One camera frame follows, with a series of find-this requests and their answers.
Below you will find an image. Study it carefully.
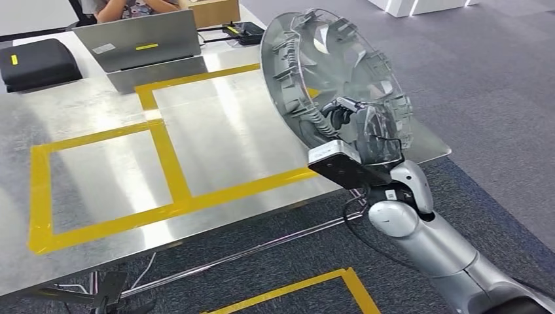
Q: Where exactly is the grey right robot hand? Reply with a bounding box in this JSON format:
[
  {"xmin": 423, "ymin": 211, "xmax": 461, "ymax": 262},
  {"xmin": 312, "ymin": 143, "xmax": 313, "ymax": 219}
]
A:
[{"xmin": 321, "ymin": 96, "xmax": 404, "ymax": 166}]

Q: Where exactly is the grey plastic wheel hubcap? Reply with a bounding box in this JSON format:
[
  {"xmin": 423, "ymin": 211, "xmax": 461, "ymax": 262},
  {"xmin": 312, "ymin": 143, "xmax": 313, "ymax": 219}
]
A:
[{"xmin": 260, "ymin": 7, "xmax": 414, "ymax": 152}]

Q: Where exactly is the yellow workbench tape square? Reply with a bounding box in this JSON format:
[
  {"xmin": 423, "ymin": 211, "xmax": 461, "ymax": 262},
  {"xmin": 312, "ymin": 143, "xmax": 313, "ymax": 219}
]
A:
[
  {"xmin": 27, "ymin": 119, "xmax": 192, "ymax": 256},
  {"xmin": 134, "ymin": 62, "xmax": 322, "ymax": 209}
]

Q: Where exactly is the stainless steel workbench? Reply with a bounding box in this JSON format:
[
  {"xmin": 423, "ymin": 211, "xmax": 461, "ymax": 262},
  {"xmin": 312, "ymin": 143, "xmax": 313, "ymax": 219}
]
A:
[{"xmin": 0, "ymin": 43, "xmax": 453, "ymax": 304}]

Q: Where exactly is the white platform block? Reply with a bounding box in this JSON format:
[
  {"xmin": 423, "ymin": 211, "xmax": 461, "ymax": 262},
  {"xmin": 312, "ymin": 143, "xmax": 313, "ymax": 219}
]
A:
[{"xmin": 367, "ymin": 0, "xmax": 480, "ymax": 18}]

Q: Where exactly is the black power adapter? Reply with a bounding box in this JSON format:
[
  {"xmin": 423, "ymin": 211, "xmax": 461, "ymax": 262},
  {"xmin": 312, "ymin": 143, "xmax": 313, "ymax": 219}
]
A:
[{"xmin": 222, "ymin": 22, "xmax": 266, "ymax": 47}]

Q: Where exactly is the yellow floor tape square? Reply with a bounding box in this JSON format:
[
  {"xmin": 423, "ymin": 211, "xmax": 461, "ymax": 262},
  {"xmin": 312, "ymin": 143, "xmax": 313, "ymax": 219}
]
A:
[{"xmin": 202, "ymin": 267, "xmax": 382, "ymax": 314}]

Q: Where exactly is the cardboard box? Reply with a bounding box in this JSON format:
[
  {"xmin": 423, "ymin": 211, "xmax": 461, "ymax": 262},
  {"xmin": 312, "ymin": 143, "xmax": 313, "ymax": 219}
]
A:
[{"xmin": 186, "ymin": 0, "xmax": 242, "ymax": 30}]

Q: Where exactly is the grey laptop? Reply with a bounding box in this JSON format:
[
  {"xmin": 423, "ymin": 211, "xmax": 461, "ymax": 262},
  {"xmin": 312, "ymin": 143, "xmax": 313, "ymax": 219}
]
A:
[{"xmin": 73, "ymin": 9, "xmax": 204, "ymax": 75}]

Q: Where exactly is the person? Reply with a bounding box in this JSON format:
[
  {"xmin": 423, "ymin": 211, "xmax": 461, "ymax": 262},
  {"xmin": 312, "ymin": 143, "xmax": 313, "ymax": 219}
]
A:
[{"xmin": 80, "ymin": 0, "xmax": 192, "ymax": 25}]

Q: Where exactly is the black office chair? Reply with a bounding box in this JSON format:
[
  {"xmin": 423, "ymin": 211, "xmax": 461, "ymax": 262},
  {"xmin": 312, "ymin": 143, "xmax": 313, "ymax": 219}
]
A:
[{"xmin": 67, "ymin": 0, "xmax": 98, "ymax": 27}]

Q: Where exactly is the white desk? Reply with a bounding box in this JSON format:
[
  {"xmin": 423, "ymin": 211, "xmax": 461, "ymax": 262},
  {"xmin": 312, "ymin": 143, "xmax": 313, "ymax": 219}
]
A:
[{"xmin": 12, "ymin": 4, "xmax": 266, "ymax": 94}]

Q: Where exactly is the black case with yellow sticker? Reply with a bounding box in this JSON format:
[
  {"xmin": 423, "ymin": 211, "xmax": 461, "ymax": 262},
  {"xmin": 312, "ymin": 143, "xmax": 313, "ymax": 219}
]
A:
[{"xmin": 0, "ymin": 38, "xmax": 84, "ymax": 94}]

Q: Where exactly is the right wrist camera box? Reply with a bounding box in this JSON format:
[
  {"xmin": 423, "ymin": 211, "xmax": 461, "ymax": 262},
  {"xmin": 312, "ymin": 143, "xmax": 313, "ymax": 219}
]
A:
[{"xmin": 308, "ymin": 139, "xmax": 393, "ymax": 190}]

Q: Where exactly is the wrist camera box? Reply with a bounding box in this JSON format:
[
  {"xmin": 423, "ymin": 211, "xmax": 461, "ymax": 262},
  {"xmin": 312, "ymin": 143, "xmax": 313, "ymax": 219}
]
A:
[
  {"xmin": 90, "ymin": 270, "xmax": 130, "ymax": 314},
  {"xmin": 308, "ymin": 139, "xmax": 393, "ymax": 190}
]

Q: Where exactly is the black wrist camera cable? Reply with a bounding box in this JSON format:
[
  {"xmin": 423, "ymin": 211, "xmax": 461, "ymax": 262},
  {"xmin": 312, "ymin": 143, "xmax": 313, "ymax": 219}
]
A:
[{"xmin": 341, "ymin": 135, "xmax": 420, "ymax": 271}]

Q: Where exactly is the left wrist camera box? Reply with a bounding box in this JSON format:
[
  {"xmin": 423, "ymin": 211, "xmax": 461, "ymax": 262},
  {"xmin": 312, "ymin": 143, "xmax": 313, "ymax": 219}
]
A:
[{"xmin": 90, "ymin": 270, "xmax": 130, "ymax": 314}]

